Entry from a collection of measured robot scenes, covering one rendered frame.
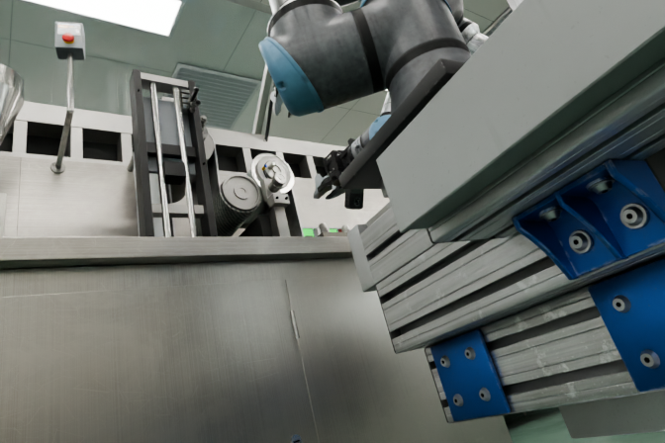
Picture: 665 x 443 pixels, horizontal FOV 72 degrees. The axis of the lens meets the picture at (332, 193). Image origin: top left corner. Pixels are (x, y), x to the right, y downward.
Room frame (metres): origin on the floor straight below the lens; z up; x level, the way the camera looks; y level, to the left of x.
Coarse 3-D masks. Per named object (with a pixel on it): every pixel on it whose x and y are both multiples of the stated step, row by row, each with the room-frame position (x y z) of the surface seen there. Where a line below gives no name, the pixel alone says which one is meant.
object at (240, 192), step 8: (232, 176) 1.16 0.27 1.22; (240, 176) 1.18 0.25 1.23; (224, 184) 1.14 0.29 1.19; (232, 184) 1.16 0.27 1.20; (240, 184) 1.18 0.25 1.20; (248, 184) 1.20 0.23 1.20; (256, 184) 1.21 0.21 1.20; (224, 192) 1.14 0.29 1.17; (232, 192) 1.16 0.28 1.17; (240, 192) 1.18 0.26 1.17; (248, 192) 1.19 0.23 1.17; (256, 192) 1.21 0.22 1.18; (232, 200) 1.16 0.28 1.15; (240, 200) 1.17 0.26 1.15; (248, 200) 1.19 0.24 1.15; (256, 200) 1.21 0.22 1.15; (240, 208) 1.17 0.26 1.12; (248, 208) 1.18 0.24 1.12
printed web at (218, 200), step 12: (216, 156) 1.14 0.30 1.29; (216, 168) 1.14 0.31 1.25; (216, 180) 1.15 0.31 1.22; (168, 192) 1.05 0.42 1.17; (192, 192) 1.31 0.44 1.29; (216, 192) 1.16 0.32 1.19; (216, 204) 1.17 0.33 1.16; (228, 204) 1.15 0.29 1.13; (216, 216) 1.21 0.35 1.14; (228, 216) 1.19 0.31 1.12; (240, 216) 1.20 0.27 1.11; (228, 228) 1.26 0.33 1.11
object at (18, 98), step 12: (0, 84) 0.84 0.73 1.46; (0, 96) 0.84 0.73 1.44; (12, 96) 0.87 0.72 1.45; (0, 108) 0.85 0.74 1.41; (12, 108) 0.88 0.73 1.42; (0, 120) 0.86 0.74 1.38; (12, 120) 0.90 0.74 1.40; (0, 132) 0.87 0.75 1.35; (0, 144) 0.89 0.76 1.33; (0, 204) 0.86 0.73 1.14; (0, 216) 0.86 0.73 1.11; (0, 228) 0.86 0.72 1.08
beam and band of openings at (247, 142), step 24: (24, 120) 1.10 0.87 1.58; (48, 120) 1.14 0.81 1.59; (72, 120) 1.18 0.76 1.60; (96, 120) 1.23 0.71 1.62; (120, 120) 1.28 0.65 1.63; (24, 144) 1.10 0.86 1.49; (48, 144) 1.20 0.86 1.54; (72, 144) 1.18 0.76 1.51; (96, 144) 1.29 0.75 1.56; (120, 144) 1.29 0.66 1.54; (216, 144) 1.50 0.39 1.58; (240, 144) 1.56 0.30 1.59; (264, 144) 1.63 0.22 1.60; (288, 144) 1.71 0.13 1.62; (312, 144) 1.79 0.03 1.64; (240, 168) 1.60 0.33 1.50; (312, 168) 1.77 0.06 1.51
